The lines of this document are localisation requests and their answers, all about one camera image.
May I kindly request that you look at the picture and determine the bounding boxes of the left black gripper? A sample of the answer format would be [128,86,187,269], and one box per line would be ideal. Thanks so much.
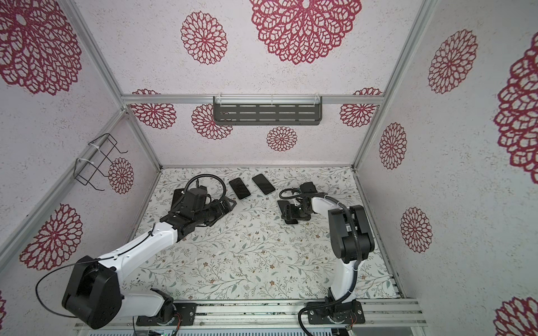
[195,195,237,228]

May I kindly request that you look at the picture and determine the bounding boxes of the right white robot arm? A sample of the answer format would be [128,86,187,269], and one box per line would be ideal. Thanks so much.
[277,182,375,330]

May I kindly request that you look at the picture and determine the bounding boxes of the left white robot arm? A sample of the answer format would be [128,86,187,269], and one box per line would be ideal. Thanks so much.
[62,186,237,329]

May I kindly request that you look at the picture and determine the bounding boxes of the black phone centre right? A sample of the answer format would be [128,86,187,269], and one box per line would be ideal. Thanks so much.
[252,174,276,195]

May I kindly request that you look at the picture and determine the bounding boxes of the black phone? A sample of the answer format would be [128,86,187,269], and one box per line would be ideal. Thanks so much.
[252,174,276,195]
[170,188,184,211]

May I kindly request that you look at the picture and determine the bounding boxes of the black phone far left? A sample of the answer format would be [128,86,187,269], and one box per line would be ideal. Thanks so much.
[170,188,184,211]

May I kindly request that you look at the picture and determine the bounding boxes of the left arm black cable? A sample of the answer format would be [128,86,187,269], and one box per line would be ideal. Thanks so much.
[34,174,228,319]

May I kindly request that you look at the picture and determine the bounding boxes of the grey slotted wall shelf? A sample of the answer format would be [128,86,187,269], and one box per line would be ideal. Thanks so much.
[212,96,323,126]

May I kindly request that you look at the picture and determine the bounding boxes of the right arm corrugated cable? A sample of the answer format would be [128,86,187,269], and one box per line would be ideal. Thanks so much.
[278,187,363,336]

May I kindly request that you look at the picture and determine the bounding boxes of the black wire wall basket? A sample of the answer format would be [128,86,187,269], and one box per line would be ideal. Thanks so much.
[72,133,127,192]

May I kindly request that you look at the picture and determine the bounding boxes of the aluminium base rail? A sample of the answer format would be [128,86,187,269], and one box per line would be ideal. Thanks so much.
[73,298,428,330]

